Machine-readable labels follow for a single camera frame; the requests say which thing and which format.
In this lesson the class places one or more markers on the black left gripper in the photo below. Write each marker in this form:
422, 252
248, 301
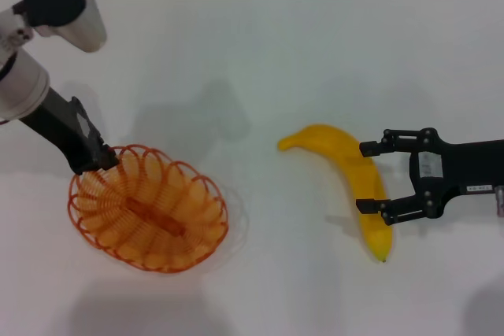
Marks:
63, 131

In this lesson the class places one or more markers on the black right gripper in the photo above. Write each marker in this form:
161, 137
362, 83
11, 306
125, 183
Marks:
468, 163

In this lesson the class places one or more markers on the white black wrist camera box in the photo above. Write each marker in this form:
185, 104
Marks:
78, 17

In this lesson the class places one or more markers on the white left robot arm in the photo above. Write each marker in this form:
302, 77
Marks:
19, 88

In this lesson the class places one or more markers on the yellow banana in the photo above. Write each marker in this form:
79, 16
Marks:
334, 143

